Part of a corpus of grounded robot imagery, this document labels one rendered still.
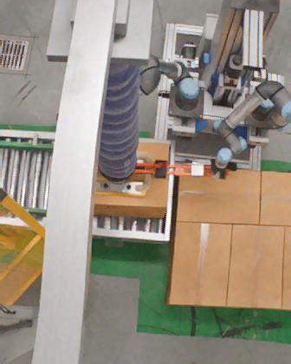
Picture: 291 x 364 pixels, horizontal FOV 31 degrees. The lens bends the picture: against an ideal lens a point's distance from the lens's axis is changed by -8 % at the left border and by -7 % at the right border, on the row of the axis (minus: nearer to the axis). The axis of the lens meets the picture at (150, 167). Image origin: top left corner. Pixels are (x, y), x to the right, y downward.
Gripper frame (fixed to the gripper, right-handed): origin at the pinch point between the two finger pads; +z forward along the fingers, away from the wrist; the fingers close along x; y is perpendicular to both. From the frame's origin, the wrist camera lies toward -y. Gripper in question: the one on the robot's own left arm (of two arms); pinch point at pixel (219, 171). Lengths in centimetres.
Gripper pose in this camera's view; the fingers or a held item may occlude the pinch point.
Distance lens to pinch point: 329.7
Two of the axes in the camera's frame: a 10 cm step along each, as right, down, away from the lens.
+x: -0.4, 9.6, -2.6
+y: -10.0, -0.5, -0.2
